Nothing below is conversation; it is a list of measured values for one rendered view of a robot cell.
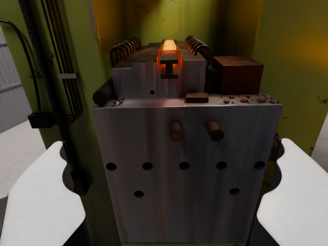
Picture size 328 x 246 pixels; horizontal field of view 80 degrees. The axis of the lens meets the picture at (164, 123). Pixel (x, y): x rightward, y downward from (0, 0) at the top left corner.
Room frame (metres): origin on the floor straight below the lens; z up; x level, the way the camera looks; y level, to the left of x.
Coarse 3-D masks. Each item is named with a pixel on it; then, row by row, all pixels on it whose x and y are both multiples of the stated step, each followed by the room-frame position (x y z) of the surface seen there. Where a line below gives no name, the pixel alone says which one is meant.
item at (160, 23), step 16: (128, 0) 0.91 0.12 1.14; (144, 0) 0.90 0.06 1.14; (160, 0) 0.90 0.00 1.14; (176, 0) 0.90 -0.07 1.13; (192, 0) 0.90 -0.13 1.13; (208, 0) 0.89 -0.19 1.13; (224, 0) 0.89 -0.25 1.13; (128, 16) 0.91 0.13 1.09; (144, 16) 0.90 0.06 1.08; (160, 16) 0.90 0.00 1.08; (176, 16) 0.90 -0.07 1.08; (192, 16) 0.90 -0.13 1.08; (208, 16) 0.89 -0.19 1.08; (224, 16) 0.89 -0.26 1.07; (128, 32) 0.91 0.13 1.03; (144, 32) 0.90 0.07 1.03; (160, 32) 0.90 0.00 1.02; (176, 32) 0.90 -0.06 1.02; (192, 32) 0.90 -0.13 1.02; (208, 32) 0.89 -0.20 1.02
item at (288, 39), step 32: (256, 0) 0.59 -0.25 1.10; (288, 0) 0.55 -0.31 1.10; (320, 0) 0.55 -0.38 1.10; (224, 32) 0.89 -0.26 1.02; (256, 32) 0.56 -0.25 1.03; (288, 32) 0.55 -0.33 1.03; (320, 32) 0.55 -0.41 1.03; (288, 64) 0.55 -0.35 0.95; (320, 64) 0.54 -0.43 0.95; (288, 96) 0.55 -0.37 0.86; (320, 96) 0.54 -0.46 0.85; (288, 128) 0.55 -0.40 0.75; (320, 128) 0.54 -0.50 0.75
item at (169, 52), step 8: (168, 40) 0.71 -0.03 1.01; (168, 48) 0.49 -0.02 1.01; (160, 56) 0.41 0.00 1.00; (168, 56) 0.35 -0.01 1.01; (176, 56) 0.35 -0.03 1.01; (160, 64) 0.41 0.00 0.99; (168, 64) 0.32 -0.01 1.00; (176, 64) 0.41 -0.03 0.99; (168, 72) 0.32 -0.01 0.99; (176, 72) 0.33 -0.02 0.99
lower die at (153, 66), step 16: (144, 48) 0.67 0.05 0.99; (160, 48) 0.57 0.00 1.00; (176, 48) 0.55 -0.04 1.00; (128, 64) 0.46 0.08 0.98; (144, 64) 0.42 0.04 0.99; (192, 64) 0.42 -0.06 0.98; (128, 80) 0.42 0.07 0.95; (144, 80) 0.42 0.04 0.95; (160, 80) 0.42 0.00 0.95; (176, 80) 0.42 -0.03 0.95; (192, 80) 0.42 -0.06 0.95; (128, 96) 0.42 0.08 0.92; (144, 96) 0.42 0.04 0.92; (160, 96) 0.42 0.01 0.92
